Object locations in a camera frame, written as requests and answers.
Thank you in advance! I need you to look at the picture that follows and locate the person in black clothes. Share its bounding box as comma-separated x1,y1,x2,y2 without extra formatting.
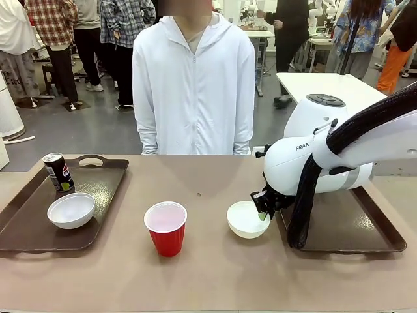
257,0,310,110

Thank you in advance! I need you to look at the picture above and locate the person in orange trousers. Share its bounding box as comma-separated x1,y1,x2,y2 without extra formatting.
376,0,417,97

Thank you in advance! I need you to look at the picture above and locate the person in white hoodie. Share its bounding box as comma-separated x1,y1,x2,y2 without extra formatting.
132,6,257,156

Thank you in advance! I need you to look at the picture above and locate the brown plastic serving tray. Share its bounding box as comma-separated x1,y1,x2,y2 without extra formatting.
0,154,130,253
276,185,408,254

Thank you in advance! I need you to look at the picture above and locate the red plastic party cup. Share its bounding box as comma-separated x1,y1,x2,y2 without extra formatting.
143,201,188,258

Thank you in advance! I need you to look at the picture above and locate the black braided cable sleeve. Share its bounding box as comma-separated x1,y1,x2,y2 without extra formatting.
286,85,417,250

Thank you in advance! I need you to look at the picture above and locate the light background desk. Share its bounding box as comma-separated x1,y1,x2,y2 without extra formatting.
242,29,276,97

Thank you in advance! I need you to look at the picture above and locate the grey background workbench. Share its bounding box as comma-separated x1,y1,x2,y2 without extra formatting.
308,36,336,74

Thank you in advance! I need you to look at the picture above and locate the person in floral shirt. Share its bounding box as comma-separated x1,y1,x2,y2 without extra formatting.
325,0,397,80

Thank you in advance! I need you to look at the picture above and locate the black stand pole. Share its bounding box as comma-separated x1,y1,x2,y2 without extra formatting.
338,0,363,76

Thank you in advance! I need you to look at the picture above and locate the white table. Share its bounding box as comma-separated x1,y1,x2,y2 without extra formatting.
276,72,389,109

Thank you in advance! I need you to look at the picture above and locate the person in blue plaid shirt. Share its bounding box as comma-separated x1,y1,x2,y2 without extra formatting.
100,0,156,110

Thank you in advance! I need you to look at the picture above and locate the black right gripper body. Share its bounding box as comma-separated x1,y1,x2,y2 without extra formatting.
250,184,296,211

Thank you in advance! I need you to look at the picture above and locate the black pepsi soda can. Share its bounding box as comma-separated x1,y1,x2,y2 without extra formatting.
42,152,76,194

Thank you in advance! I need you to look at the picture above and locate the white plastic bowl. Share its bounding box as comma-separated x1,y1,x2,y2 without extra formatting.
47,192,96,230
227,200,272,239

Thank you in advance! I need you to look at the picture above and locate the white air purifier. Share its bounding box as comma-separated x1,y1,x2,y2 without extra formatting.
0,69,26,142

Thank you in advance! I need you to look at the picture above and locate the person in grey top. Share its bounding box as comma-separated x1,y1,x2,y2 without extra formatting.
73,0,106,93

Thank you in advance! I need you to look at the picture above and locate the person in white shirt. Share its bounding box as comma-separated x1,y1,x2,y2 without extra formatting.
0,0,42,100

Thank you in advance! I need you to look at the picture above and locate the person in red plaid shirt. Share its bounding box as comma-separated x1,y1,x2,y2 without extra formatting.
25,0,81,112

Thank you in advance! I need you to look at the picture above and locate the white pipe piece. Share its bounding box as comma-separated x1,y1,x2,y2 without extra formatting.
3,135,36,143

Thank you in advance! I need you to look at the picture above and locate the black stool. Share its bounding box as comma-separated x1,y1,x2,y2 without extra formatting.
41,63,58,97

